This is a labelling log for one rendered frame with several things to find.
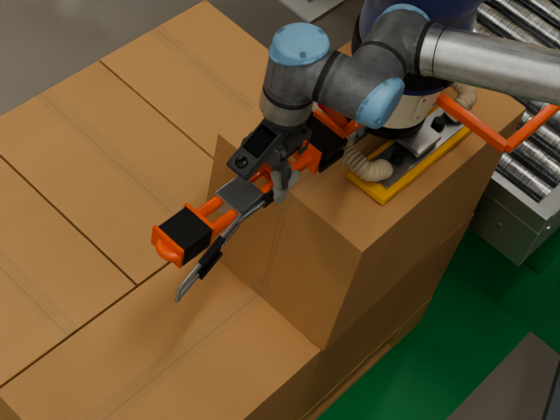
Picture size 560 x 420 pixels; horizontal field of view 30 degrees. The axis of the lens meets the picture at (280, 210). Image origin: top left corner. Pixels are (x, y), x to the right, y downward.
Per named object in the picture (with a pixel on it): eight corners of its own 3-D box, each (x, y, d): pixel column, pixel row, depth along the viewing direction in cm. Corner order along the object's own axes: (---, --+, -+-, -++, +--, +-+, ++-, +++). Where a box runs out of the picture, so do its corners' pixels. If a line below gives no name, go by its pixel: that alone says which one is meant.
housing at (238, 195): (237, 187, 196) (239, 172, 192) (262, 209, 194) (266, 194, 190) (210, 206, 192) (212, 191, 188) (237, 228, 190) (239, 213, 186)
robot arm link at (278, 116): (290, 118, 171) (248, 84, 175) (285, 137, 175) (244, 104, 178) (326, 93, 176) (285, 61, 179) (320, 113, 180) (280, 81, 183)
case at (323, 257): (356, 122, 280) (392, 10, 249) (473, 212, 268) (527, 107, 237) (197, 242, 248) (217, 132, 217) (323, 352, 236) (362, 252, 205)
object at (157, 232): (184, 218, 189) (187, 201, 185) (212, 243, 187) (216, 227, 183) (150, 242, 184) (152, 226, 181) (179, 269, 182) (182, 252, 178)
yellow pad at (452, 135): (442, 101, 233) (448, 86, 229) (477, 127, 230) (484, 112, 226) (345, 177, 215) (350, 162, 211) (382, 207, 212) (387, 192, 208)
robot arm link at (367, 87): (417, 62, 167) (347, 29, 169) (388, 108, 161) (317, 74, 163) (403, 99, 175) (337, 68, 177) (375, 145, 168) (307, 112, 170)
